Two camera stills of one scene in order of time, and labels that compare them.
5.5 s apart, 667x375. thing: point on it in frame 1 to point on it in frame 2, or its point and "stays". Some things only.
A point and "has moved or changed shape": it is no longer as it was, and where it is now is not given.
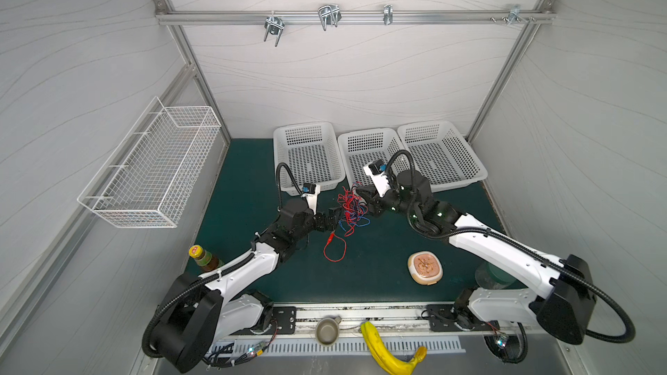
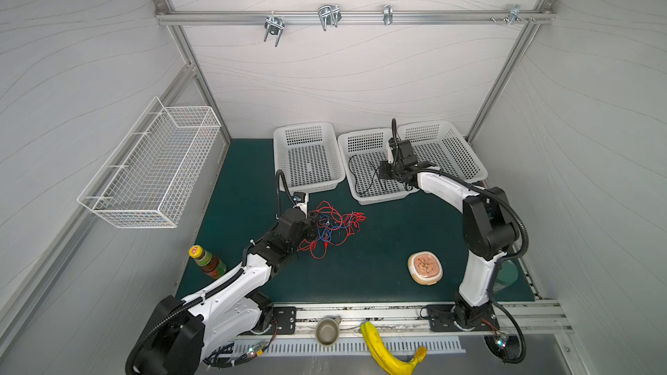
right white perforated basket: x=441 y=155 stays
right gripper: x=373 y=199 to x=388 y=169
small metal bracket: x=388 y=15 stays
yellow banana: x=389 y=362 stays
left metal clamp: x=274 y=25 stays
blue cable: x=354 y=213 has moved or changed shape
